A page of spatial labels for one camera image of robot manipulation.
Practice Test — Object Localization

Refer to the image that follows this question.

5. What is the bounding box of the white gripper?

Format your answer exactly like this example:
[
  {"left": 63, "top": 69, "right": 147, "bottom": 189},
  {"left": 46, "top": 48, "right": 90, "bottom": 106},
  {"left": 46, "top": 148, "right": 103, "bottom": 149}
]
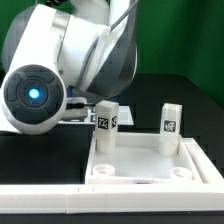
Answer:
[{"left": 62, "top": 97, "right": 88, "bottom": 120}]

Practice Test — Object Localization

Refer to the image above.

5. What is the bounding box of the white square tabletop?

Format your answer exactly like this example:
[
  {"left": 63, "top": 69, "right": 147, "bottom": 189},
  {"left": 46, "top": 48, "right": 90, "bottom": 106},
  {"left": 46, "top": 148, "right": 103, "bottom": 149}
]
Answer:
[{"left": 85, "top": 132, "right": 202, "bottom": 184}]

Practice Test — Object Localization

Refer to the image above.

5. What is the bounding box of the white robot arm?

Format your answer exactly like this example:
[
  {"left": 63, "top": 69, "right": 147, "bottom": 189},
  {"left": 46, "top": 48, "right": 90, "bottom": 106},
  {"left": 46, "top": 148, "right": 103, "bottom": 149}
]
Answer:
[{"left": 0, "top": 0, "right": 138, "bottom": 135}]

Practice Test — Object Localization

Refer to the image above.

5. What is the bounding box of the white L-shaped obstacle fence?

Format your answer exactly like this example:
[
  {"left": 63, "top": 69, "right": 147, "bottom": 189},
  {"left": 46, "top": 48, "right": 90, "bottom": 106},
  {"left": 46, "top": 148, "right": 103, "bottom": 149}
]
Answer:
[{"left": 0, "top": 138, "right": 224, "bottom": 214}]

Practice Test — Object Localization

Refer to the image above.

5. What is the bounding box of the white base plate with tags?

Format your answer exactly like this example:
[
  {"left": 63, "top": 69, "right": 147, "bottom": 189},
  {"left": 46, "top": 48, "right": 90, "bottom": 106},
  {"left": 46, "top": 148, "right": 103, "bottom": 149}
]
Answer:
[{"left": 60, "top": 106, "right": 134, "bottom": 125}]

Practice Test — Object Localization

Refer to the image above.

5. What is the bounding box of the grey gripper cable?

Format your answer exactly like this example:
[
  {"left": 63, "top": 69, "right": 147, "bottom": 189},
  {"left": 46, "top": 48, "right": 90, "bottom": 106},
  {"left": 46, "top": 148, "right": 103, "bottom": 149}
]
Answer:
[{"left": 74, "top": 0, "right": 139, "bottom": 93}]

